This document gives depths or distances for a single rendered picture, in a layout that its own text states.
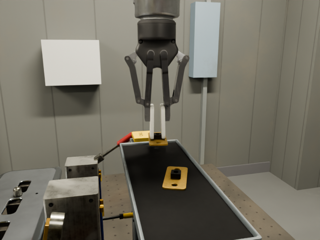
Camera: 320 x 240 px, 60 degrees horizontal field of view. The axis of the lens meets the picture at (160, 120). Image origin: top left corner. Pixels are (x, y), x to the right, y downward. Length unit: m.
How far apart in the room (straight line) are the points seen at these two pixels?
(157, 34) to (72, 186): 0.34
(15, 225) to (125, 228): 0.54
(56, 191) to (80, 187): 0.04
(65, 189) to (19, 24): 2.14
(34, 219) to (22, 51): 2.01
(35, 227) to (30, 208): 0.09
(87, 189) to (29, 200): 0.27
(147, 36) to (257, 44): 2.57
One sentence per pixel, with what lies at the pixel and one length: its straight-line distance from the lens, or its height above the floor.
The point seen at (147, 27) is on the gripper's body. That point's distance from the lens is 0.54.
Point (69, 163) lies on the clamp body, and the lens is 0.84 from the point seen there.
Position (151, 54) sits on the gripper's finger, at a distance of 0.55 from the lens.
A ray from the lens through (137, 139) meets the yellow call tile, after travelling 0.70.
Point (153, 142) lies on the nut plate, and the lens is 0.57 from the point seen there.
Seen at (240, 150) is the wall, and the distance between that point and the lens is 3.20.
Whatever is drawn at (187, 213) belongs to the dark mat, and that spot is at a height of 1.16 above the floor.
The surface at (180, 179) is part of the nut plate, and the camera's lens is 0.48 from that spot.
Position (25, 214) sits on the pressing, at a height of 1.00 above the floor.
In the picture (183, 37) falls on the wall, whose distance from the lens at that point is 2.71.
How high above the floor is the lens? 1.38
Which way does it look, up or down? 14 degrees down
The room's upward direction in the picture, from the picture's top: straight up
